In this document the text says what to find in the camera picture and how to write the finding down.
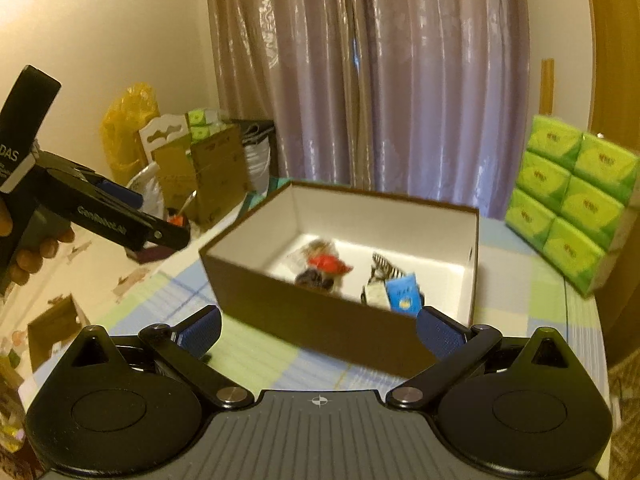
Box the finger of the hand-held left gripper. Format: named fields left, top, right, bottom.
left=47, top=169, right=191, bottom=254
left=42, top=152, right=145, bottom=209

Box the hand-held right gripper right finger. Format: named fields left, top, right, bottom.
left=386, top=304, right=581, bottom=412

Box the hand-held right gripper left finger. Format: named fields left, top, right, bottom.
left=60, top=304, right=255, bottom=412

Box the blue cream tube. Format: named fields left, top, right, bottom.
left=384, top=272, right=425, bottom=315

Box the leopard print hair clip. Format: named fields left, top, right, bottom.
left=369, top=251, right=407, bottom=281

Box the brown cardboard box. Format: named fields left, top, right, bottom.
left=199, top=178, right=481, bottom=380

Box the dark brown flower scrunchie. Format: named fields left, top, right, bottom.
left=294, top=269, right=337, bottom=292

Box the red snack packet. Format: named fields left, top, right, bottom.
left=306, top=252, right=354, bottom=277

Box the person's left hand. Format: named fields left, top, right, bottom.
left=0, top=195, right=77, bottom=291

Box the metal spoon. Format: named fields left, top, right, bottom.
left=177, top=190, right=197, bottom=221

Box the brown carton with white hanger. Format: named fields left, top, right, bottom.
left=137, top=112, right=201, bottom=211

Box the yellow plastic bag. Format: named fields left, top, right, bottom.
left=100, top=82, right=160, bottom=176

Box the open cardboard carton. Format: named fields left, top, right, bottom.
left=192, top=125, right=251, bottom=226

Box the checked tablecloth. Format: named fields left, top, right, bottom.
left=92, top=175, right=608, bottom=411

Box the pale green tissue pack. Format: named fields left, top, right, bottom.
left=186, top=107, right=226, bottom=141

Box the white paper bag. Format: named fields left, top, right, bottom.
left=240, top=120, right=276, bottom=193

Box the stack of green tissue packs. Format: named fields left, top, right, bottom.
left=502, top=114, right=640, bottom=296

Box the quilted chair cover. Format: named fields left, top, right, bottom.
left=607, top=355, right=640, bottom=431

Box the pile of assorted packages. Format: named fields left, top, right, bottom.
left=0, top=350, right=31, bottom=461

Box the mauve curtain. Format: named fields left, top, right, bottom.
left=202, top=0, right=531, bottom=221

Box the wooden door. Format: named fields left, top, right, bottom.
left=582, top=0, right=640, bottom=141

